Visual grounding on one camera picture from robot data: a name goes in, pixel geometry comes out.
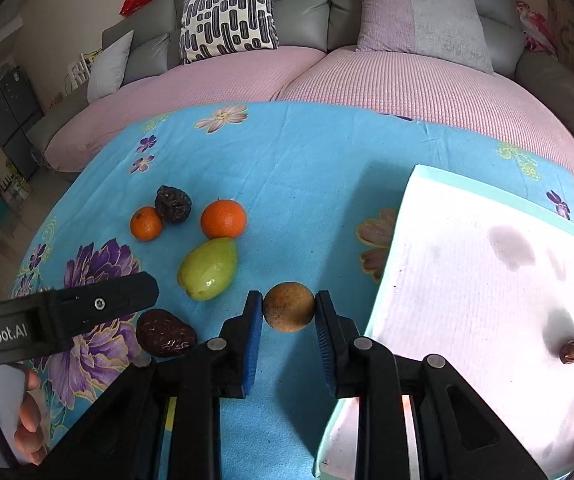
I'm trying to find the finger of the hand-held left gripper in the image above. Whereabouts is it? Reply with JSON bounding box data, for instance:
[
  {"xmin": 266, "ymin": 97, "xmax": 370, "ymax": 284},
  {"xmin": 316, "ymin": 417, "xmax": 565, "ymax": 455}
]
[{"xmin": 42, "ymin": 271, "xmax": 161, "ymax": 348}]

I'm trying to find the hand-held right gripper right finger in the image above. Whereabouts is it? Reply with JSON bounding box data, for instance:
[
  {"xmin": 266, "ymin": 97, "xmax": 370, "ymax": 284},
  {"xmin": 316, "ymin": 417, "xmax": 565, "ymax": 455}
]
[{"xmin": 315, "ymin": 290, "xmax": 548, "ymax": 480}]

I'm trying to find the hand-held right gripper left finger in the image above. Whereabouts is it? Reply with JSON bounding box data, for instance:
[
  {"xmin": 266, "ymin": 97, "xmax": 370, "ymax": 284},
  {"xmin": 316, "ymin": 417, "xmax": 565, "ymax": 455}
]
[{"xmin": 29, "ymin": 290, "xmax": 264, "ymax": 480}]

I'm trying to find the smooth brown round fruit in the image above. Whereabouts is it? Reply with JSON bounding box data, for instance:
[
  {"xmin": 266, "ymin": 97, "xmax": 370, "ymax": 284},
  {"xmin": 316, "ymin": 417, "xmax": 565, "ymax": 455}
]
[{"xmin": 262, "ymin": 281, "xmax": 316, "ymax": 334}]

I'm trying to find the large dark red date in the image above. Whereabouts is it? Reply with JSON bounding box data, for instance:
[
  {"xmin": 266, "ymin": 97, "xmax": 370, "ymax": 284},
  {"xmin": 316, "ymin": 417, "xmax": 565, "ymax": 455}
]
[{"xmin": 135, "ymin": 308, "xmax": 198, "ymax": 359}]

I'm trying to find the green pear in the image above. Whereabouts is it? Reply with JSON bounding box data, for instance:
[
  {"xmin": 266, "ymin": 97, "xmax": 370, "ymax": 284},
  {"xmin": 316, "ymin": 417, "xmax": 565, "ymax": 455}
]
[{"xmin": 177, "ymin": 237, "xmax": 240, "ymax": 302}]

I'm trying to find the small tangerine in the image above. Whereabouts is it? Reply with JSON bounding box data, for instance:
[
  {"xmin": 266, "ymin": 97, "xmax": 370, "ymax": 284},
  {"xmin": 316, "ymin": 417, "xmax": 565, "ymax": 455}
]
[{"xmin": 130, "ymin": 206, "xmax": 164, "ymax": 243}]

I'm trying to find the dark wrinkled round fruit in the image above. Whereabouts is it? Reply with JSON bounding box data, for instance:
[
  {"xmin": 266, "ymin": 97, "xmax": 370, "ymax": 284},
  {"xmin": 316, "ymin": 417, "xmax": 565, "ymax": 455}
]
[{"xmin": 155, "ymin": 185, "xmax": 193, "ymax": 225}]

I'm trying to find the large orange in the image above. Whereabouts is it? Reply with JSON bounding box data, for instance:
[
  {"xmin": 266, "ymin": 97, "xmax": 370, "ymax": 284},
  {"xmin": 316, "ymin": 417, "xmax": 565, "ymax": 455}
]
[{"xmin": 200, "ymin": 198, "xmax": 247, "ymax": 240}]

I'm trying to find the white tray with teal rim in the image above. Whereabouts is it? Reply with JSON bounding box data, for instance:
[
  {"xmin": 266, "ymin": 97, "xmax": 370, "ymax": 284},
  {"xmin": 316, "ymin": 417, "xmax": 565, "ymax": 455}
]
[{"xmin": 312, "ymin": 163, "xmax": 574, "ymax": 480}]

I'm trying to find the person's left hand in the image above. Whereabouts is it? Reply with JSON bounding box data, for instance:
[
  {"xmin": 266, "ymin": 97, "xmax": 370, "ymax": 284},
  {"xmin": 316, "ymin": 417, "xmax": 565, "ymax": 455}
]
[{"xmin": 0, "ymin": 367, "xmax": 46, "ymax": 466}]

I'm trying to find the blue floral tablecloth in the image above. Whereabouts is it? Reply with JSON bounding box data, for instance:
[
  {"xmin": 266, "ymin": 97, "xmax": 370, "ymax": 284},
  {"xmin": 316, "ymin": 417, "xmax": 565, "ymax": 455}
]
[{"xmin": 9, "ymin": 101, "xmax": 574, "ymax": 480}]

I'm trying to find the black cabinet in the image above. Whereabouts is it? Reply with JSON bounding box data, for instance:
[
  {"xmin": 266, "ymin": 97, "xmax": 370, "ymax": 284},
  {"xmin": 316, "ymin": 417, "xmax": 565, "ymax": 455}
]
[{"xmin": 0, "ymin": 65, "xmax": 46, "ymax": 182}]

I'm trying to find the pink sofa seat cover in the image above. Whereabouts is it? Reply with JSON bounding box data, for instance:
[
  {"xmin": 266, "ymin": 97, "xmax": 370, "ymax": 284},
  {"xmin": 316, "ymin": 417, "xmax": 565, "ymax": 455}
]
[
  {"xmin": 44, "ymin": 45, "xmax": 329, "ymax": 174},
  {"xmin": 277, "ymin": 45, "xmax": 574, "ymax": 187}
]

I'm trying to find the light grey pillow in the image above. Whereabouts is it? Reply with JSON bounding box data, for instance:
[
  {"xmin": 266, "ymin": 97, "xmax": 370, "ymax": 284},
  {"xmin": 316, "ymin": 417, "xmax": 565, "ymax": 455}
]
[{"xmin": 87, "ymin": 30, "xmax": 135, "ymax": 104}]

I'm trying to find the grey leather cushion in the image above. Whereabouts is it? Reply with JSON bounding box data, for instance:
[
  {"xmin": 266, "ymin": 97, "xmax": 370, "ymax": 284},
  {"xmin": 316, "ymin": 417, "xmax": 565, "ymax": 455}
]
[{"xmin": 124, "ymin": 33, "xmax": 171, "ymax": 84}]

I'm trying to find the black and white patterned pillow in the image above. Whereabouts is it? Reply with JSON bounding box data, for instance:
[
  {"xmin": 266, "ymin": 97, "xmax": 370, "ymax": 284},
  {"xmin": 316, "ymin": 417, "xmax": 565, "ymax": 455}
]
[{"xmin": 179, "ymin": 0, "xmax": 279, "ymax": 65}]

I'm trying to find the purple and grey pillow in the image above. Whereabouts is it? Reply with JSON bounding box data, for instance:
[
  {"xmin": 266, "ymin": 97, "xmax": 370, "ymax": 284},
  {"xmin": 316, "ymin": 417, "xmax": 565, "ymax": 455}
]
[{"xmin": 354, "ymin": 0, "xmax": 496, "ymax": 76}]

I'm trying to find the white wire rack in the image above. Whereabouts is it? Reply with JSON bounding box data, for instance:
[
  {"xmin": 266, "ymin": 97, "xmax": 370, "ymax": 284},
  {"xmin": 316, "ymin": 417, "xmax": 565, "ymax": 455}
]
[{"xmin": 68, "ymin": 50, "xmax": 94, "ymax": 94}]

